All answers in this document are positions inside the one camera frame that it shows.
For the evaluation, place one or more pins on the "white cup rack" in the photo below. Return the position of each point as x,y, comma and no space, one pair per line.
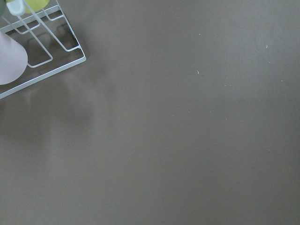
48,39

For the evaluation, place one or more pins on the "pink cup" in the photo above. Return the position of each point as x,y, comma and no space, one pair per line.
13,59

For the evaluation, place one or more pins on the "yellow cup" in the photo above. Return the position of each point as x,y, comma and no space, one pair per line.
35,5

